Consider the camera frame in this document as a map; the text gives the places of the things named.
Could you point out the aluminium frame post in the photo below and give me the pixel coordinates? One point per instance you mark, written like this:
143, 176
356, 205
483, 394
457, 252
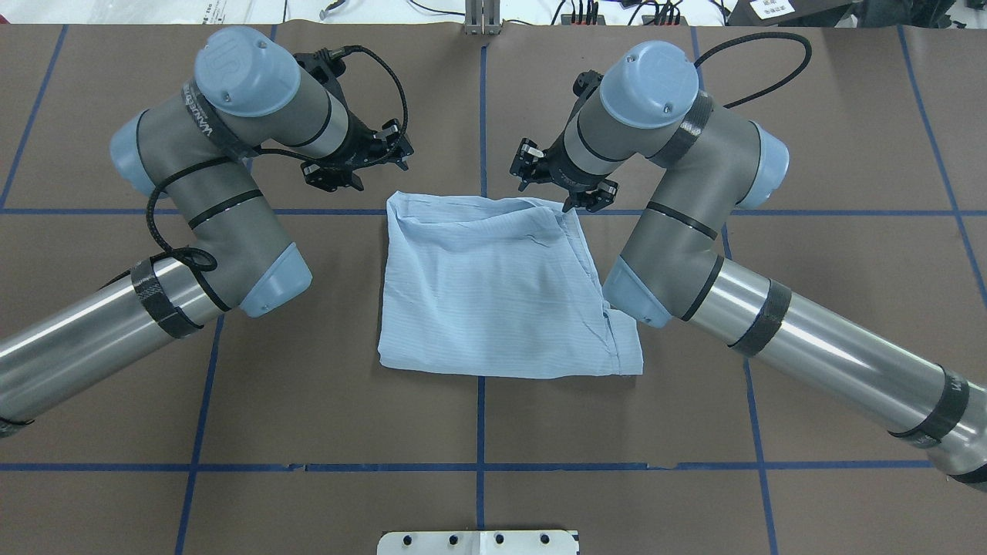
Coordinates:
482, 17

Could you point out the light blue striped shirt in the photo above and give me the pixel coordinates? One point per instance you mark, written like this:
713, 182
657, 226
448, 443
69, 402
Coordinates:
497, 288

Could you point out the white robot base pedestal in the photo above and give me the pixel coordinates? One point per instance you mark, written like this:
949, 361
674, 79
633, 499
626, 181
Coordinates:
480, 542

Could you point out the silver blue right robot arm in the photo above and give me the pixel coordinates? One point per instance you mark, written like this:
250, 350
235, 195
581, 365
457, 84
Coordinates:
678, 262

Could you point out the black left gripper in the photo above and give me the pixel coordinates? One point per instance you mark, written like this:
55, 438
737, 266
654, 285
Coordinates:
358, 146

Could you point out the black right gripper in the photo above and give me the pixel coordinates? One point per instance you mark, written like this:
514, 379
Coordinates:
557, 173

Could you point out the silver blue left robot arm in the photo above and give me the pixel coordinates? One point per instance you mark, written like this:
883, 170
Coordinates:
221, 245

